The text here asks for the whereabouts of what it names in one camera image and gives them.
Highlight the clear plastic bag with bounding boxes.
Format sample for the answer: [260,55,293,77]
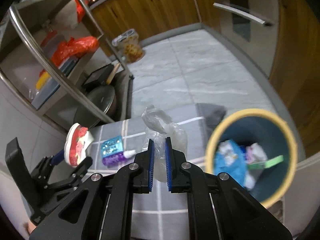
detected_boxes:
[142,105,188,183]

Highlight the stainless steel rack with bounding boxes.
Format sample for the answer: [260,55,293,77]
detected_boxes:
[1,0,133,133]

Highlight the wooden kitchen cabinets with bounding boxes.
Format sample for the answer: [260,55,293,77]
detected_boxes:
[92,0,319,159]

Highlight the blue shipping bag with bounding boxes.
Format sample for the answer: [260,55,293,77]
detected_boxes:
[213,140,247,186]

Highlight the white plastic bag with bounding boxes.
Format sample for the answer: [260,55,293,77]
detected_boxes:
[244,143,268,191]

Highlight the printed snack bag on floor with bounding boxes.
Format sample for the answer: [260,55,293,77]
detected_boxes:
[112,29,145,63]

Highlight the yellow rimmed blue trash bin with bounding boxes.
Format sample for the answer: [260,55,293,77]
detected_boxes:
[204,108,298,209]

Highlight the stacked plastic containers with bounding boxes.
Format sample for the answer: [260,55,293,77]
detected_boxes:
[31,31,78,110]

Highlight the red plastic bag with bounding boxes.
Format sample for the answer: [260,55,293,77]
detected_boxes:
[47,0,99,67]

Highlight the black square pan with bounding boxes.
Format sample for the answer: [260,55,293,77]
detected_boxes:
[81,64,114,90]

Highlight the stainless steel oven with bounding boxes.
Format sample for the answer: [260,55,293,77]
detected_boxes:
[202,0,279,76]

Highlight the green cardboard box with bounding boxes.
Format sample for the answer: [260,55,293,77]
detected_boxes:
[247,155,284,170]

